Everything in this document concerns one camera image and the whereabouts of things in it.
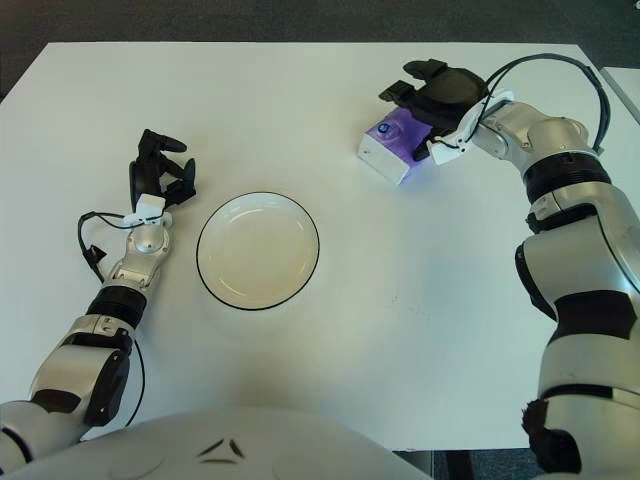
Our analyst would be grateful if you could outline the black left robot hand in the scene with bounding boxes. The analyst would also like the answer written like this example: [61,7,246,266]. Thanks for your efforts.
[128,128,198,211]

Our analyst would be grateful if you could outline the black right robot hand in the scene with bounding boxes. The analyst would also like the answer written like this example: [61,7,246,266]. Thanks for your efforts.
[378,58,489,164]

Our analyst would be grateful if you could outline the purple tissue paper pack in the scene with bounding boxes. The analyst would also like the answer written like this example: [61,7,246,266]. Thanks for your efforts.
[357,107,436,188]

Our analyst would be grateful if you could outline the white plate with black rim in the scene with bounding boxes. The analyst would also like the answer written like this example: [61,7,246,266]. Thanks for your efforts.
[195,191,321,311]

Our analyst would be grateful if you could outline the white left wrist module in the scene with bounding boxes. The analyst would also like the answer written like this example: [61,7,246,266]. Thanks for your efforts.
[123,194,174,229]

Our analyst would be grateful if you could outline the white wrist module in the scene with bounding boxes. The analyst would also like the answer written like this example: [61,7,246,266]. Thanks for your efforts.
[429,88,516,166]
[123,194,174,229]

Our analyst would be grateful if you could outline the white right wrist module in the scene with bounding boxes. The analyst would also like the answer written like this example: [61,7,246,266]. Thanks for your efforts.
[429,88,516,166]

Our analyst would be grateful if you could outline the white side table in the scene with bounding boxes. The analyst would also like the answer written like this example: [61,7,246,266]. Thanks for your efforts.
[599,65,640,114]

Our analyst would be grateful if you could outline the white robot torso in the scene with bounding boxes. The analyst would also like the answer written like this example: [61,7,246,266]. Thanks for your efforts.
[4,405,436,480]

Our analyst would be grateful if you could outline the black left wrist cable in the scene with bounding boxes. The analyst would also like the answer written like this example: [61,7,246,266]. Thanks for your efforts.
[76,212,146,426]

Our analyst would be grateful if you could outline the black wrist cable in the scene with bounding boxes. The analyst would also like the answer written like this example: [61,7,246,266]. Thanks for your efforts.
[484,52,612,156]
[76,212,146,426]

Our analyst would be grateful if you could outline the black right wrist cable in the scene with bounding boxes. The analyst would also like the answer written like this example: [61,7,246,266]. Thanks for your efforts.
[484,52,612,156]

